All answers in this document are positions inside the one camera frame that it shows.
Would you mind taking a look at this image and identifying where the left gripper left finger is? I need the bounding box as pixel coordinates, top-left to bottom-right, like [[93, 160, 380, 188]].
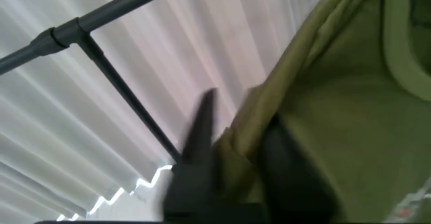
[[163, 88, 222, 222]]

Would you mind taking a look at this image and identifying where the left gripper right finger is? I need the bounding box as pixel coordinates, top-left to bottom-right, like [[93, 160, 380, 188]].
[[259, 115, 341, 223]]

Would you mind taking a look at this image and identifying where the green printed shirt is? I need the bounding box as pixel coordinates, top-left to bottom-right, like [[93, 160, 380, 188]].
[[215, 0, 431, 223]]

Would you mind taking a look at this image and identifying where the black clothes rack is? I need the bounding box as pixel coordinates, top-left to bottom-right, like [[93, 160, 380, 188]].
[[0, 0, 191, 173]]

